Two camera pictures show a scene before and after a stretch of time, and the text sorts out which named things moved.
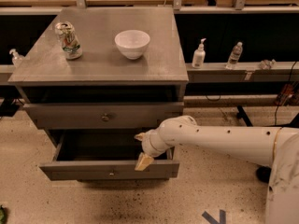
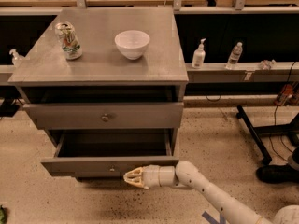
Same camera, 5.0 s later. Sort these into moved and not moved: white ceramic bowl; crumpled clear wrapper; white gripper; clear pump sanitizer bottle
Moved: white gripper
Not moved: crumpled clear wrapper; clear pump sanitizer bottle; white ceramic bowl
